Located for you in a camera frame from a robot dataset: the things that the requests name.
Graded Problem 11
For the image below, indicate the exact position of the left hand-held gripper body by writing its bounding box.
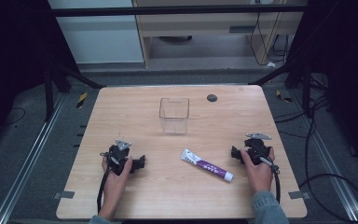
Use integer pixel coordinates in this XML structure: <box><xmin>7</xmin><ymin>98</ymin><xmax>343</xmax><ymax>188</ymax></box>
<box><xmin>99</xmin><ymin>138</ymin><xmax>135</xmax><ymax>176</ymax></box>

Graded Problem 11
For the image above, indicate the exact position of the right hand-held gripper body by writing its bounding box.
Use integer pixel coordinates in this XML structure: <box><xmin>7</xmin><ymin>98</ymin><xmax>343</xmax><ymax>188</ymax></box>
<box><xmin>241</xmin><ymin>133</ymin><xmax>273</xmax><ymax>166</ymax></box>

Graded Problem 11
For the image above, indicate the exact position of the white and purple toothpaste tube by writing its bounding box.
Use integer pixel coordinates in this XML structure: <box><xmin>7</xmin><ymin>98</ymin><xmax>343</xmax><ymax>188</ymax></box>
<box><xmin>180</xmin><ymin>147</ymin><xmax>234</xmax><ymax>183</ymax></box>

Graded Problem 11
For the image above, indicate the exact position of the clear plastic container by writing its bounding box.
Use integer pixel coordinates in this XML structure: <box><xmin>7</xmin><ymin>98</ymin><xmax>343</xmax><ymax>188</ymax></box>
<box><xmin>158</xmin><ymin>97</ymin><xmax>190</xmax><ymax>135</ymax></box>

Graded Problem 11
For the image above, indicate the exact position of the person's left hand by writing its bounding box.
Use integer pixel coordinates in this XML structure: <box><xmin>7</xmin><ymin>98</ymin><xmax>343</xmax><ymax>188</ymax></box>
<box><xmin>101</xmin><ymin>155</ymin><xmax>134</xmax><ymax>202</ymax></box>

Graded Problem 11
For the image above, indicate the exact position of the person's right hand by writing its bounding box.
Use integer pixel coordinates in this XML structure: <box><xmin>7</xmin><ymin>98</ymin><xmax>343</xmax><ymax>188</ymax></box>
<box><xmin>240</xmin><ymin>147</ymin><xmax>276</xmax><ymax>193</ymax></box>

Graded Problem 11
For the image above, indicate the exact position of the yellow and black tape piece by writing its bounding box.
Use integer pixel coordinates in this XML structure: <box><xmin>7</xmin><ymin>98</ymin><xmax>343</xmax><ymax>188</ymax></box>
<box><xmin>275</xmin><ymin>89</ymin><xmax>293</xmax><ymax>104</ymax></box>
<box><xmin>76</xmin><ymin>91</ymin><xmax>89</xmax><ymax>109</ymax></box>

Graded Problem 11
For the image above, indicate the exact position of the grey tape strip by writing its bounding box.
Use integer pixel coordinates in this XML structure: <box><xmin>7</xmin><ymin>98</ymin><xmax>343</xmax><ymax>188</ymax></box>
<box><xmin>287</xmin><ymin>190</ymin><xmax>311</xmax><ymax>201</ymax></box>
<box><xmin>52</xmin><ymin>190</ymin><xmax>76</xmax><ymax>201</ymax></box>

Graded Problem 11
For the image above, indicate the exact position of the black metal stand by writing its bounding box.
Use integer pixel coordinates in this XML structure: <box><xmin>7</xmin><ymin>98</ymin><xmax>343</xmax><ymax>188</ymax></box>
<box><xmin>247</xmin><ymin>58</ymin><xmax>314</xmax><ymax>119</ymax></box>
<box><xmin>42</xmin><ymin>57</ymin><xmax>107</xmax><ymax>123</ymax></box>

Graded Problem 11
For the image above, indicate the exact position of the white cabinet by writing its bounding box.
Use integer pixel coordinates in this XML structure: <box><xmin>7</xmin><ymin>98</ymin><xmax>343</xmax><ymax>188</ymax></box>
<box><xmin>47</xmin><ymin>0</ymin><xmax>145</xmax><ymax>64</ymax></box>

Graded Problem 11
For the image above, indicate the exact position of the black curtain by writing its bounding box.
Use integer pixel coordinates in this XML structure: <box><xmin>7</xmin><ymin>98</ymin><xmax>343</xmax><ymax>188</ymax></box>
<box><xmin>0</xmin><ymin>0</ymin><xmax>82</xmax><ymax>153</ymax></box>
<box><xmin>284</xmin><ymin>0</ymin><xmax>358</xmax><ymax>172</ymax></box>

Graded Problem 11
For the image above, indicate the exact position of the light wooden desk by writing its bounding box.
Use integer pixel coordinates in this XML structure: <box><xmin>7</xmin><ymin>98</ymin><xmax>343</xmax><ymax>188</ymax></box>
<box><xmin>131</xmin><ymin>0</ymin><xmax>309</xmax><ymax>70</ymax></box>

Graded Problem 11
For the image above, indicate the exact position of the black horizontal bar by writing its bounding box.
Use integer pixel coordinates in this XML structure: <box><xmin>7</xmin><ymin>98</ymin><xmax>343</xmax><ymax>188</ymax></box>
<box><xmin>49</xmin><ymin>4</ymin><xmax>308</xmax><ymax>18</ymax></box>

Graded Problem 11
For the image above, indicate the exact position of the right hand-held gripper cable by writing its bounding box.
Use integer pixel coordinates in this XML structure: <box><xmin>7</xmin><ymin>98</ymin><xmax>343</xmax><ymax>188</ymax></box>
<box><xmin>258</xmin><ymin>155</ymin><xmax>282</xmax><ymax>204</ymax></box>

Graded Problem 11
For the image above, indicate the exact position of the hand-held gripper cable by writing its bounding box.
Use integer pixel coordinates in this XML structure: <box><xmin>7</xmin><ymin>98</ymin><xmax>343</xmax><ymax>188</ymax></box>
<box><xmin>96</xmin><ymin>167</ymin><xmax>111</xmax><ymax>215</ymax></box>
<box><xmin>258</xmin><ymin>155</ymin><xmax>282</xmax><ymax>204</ymax></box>

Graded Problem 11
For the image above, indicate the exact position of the left hand-held gripper cable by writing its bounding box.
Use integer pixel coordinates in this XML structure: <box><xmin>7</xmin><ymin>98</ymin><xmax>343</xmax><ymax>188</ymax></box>
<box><xmin>96</xmin><ymin>167</ymin><xmax>111</xmax><ymax>215</ymax></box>

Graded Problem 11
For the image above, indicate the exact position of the black floor cable bundle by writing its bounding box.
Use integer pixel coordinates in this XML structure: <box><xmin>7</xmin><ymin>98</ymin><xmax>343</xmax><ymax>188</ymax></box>
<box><xmin>272</xmin><ymin>74</ymin><xmax>334</xmax><ymax>139</ymax></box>

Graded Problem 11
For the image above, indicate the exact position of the metal floor rail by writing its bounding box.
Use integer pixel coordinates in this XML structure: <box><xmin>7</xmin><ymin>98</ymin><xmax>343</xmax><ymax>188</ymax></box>
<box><xmin>0</xmin><ymin>92</ymin><xmax>68</xmax><ymax>224</ymax></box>
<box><xmin>289</xmin><ymin>89</ymin><xmax>358</xmax><ymax>224</ymax></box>

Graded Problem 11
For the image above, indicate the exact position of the black hanging desk cable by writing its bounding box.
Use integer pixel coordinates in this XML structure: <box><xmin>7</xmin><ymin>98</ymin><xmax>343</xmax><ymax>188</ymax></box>
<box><xmin>249</xmin><ymin>11</ymin><xmax>291</xmax><ymax>67</ymax></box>

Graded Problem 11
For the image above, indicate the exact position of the thin black floor cable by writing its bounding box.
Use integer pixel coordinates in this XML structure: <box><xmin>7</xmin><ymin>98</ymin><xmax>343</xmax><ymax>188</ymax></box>
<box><xmin>0</xmin><ymin>106</ymin><xmax>27</xmax><ymax>128</ymax></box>

